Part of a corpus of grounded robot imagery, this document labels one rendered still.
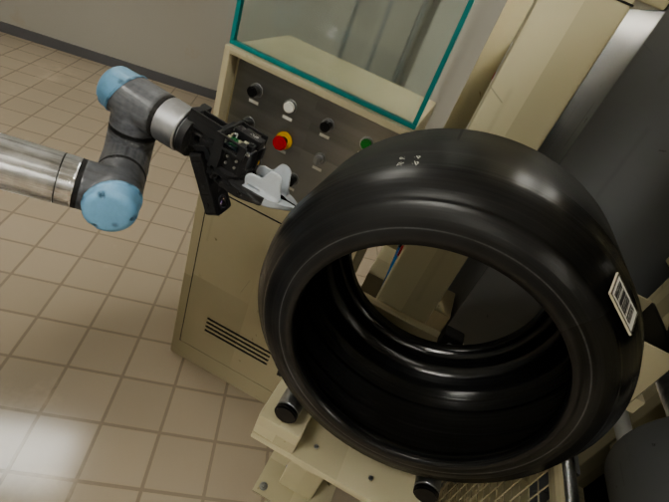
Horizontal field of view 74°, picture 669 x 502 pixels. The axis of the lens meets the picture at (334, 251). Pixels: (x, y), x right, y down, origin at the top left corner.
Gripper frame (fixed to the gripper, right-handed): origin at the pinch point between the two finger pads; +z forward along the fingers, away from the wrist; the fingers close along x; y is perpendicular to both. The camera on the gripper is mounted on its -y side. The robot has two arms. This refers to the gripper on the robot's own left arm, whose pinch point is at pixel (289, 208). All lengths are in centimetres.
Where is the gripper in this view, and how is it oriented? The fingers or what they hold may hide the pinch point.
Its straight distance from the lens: 72.4
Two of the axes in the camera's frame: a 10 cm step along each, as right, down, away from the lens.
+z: 8.5, 5.3, -0.5
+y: 4.1, -7.1, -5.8
